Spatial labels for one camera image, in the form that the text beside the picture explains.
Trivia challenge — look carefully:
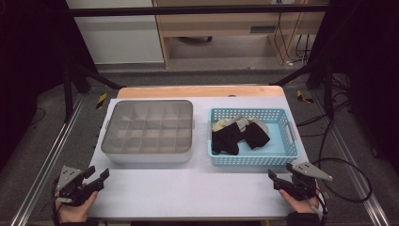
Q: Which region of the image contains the black looped floor cable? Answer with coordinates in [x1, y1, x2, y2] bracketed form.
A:
[311, 156, 374, 203]

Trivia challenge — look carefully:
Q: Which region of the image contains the thin black floor cable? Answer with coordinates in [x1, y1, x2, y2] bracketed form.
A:
[29, 107, 47, 126]

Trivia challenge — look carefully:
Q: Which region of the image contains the black sock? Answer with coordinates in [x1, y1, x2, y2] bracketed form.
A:
[244, 121, 271, 150]
[211, 121, 245, 156]

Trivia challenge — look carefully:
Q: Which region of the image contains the light blue plastic basket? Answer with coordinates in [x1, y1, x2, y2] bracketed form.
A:
[207, 107, 301, 168]

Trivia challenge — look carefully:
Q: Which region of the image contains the yellow sock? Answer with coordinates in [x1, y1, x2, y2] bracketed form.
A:
[212, 118, 233, 133]

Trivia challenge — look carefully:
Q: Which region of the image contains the black metal stand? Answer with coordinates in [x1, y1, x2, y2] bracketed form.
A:
[60, 59, 126, 123]
[269, 59, 336, 121]

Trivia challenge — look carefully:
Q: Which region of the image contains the hand-held gripper cable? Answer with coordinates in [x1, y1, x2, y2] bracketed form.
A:
[314, 190, 329, 218]
[51, 177, 64, 226]

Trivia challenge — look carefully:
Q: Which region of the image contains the person's right hand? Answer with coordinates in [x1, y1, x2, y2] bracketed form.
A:
[279, 187, 321, 215]

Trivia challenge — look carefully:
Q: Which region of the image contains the black curtain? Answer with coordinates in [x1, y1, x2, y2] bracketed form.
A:
[0, 0, 99, 166]
[309, 0, 399, 176]

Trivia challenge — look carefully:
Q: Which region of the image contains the translucent grey box lid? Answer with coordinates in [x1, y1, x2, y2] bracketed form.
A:
[101, 99, 196, 155]

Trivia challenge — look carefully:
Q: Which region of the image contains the yellow hanging cable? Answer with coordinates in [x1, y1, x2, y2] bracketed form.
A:
[281, 12, 305, 66]

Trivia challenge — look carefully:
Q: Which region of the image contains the black horizontal bar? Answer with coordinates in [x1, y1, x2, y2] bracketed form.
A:
[67, 4, 329, 18]

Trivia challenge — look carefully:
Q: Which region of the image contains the person's left hand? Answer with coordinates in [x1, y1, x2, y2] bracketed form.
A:
[55, 191, 99, 223]

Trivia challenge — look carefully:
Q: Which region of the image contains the white divided storage box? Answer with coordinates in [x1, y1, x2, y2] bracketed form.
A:
[101, 99, 196, 165]

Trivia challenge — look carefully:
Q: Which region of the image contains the white cabinet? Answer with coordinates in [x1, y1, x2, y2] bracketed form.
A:
[65, 0, 166, 66]

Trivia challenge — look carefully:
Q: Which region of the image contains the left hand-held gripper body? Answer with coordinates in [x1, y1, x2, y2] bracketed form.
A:
[56, 165, 95, 207]

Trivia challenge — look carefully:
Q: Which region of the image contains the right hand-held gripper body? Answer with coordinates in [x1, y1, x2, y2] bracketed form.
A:
[281, 161, 334, 201]

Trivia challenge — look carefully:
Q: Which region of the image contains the light wooden desk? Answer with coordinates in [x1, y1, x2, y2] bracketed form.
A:
[152, 0, 330, 69]

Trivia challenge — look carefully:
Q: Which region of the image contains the black hanging cable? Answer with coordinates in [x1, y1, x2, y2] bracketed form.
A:
[273, 12, 312, 65]

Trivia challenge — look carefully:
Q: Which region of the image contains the aluminium floor rail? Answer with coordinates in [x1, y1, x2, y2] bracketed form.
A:
[313, 90, 392, 226]
[8, 93, 87, 226]

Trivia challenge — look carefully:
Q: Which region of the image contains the yellow and black tape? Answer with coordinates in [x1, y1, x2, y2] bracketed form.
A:
[95, 92, 108, 110]
[295, 89, 314, 105]

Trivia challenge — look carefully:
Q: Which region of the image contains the left hand-held gripper cable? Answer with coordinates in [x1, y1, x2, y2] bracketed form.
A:
[51, 177, 64, 226]

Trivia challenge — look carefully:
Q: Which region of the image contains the right hand-held gripper cable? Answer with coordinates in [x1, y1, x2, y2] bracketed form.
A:
[314, 190, 329, 218]

